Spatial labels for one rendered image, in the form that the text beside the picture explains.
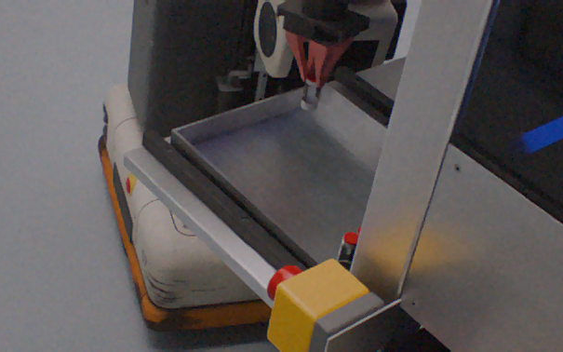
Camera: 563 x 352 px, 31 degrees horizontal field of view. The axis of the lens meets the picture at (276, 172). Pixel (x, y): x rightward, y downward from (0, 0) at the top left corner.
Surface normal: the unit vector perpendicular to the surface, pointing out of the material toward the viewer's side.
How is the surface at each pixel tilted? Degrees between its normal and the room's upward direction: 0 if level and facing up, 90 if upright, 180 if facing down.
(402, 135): 90
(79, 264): 0
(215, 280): 90
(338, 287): 0
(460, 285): 90
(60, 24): 0
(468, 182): 90
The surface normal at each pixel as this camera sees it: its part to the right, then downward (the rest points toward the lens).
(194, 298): 0.29, 0.61
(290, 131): 0.15, -0.79
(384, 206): -0.75, 0.30
